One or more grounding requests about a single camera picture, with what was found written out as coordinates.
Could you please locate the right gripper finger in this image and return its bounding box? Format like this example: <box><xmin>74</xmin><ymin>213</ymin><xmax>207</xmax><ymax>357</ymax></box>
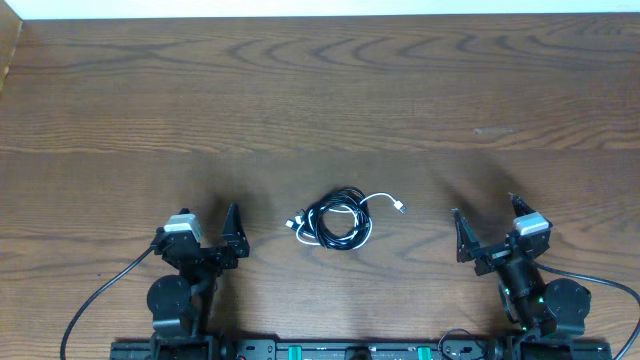
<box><xmin>509</xmin><ymin>193</ymin><xmax>535</xmax><ymax>217</ymax></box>
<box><xmin>452</xmin><ymin>208</ymin><xmax>480</xmax><ymax>263</ymax></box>

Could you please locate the thick black USB cable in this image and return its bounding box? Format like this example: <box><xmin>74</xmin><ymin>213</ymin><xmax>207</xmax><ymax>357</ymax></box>
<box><xmin>285</xmin><ymin>189</ymin><xmax>371</xmax><ymax>249</ymax></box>

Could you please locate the white USB cable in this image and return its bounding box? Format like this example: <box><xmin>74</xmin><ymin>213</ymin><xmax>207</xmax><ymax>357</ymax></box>
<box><xmin>285</xmin><ymin>192</ymin><xmax>407</xmax><ymax>251</ymax></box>

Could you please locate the thin black cable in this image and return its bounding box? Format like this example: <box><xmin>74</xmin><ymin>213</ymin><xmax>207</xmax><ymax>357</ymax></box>
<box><xmin>294</xmin><ymin>186</ymin><xmax>374</xmax><ymax>250</ymax></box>

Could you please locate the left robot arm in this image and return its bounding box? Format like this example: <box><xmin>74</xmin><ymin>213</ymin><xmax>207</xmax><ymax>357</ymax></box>
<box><xmin>147</xmin><ymin>203</ymin><xmax>250</xmax><ymax>351</ymax></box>

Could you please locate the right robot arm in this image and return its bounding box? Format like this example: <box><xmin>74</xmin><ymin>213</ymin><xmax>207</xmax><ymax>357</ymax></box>
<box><xmin>452</xmin><ymin>194</ymin><xmax>591</xmax><ymax>339</ymax></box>

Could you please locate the cardboard side panel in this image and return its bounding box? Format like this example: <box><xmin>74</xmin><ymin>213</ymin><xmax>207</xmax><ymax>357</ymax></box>
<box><xmin>0</xmin><ymin>0</ymin><xmax>23</xmax><ymax>89</ymax></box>

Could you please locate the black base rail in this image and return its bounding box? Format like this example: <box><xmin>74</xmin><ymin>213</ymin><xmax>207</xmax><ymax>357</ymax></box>
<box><xmin>109</xmin><ymin>335</ymin><xmax>614</xmax><ymax>360</ymax></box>

